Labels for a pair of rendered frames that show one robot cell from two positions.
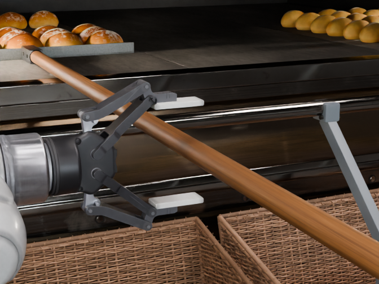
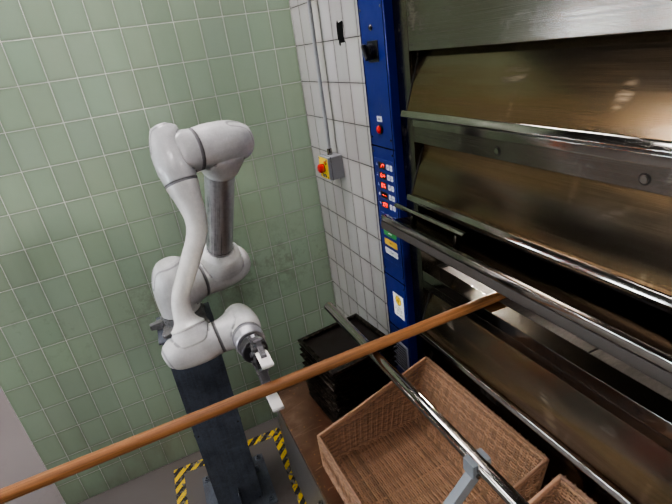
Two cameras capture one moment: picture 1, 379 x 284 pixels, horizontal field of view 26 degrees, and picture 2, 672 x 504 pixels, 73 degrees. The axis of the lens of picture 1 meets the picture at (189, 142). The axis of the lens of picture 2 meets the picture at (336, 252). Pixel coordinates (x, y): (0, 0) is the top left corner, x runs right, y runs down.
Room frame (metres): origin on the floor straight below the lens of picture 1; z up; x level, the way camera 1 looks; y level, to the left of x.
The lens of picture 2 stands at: (1.33, -0.90, 1.94)
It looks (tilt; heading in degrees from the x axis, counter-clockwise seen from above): 24 degrees down; 93
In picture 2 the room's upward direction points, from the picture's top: 8 degrees counter-clockwise
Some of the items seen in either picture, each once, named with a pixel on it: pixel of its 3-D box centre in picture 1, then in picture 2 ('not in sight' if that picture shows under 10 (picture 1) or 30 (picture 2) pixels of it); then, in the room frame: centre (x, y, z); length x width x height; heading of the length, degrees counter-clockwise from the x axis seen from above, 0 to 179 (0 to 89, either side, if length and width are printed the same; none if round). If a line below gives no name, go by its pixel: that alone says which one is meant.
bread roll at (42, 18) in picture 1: (43, 19); not in sight; (2.71, 0.48, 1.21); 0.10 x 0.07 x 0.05; 113
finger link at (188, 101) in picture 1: (175, 102); (264, 359); (1.07, 0.02, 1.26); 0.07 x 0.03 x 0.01; 114
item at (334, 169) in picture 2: not in sight; (331, 166); (1.27, 1.06, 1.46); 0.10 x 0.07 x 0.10; 115
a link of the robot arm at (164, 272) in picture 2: not in sight; (176, 284); (0.61, 0.69, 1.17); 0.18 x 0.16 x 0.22; 38
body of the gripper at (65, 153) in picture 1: (80, 163); (256, 353); (1.02, 0.14, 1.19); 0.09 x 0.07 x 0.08; 114
